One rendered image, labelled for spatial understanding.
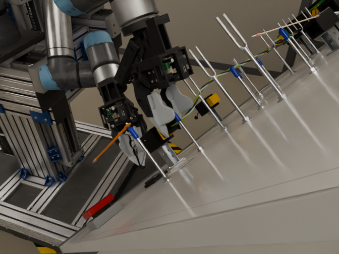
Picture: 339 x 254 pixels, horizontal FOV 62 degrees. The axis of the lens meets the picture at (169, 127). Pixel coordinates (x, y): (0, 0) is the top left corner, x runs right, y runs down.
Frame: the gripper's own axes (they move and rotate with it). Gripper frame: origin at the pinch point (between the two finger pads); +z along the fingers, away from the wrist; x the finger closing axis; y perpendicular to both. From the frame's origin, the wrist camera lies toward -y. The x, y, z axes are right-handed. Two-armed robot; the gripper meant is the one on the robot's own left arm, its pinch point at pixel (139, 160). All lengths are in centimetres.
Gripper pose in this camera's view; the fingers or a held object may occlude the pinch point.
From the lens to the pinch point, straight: 69.7
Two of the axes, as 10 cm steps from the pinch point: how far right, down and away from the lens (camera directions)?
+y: -2.1, -2.1, -9.6
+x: 9.2, -3.8, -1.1
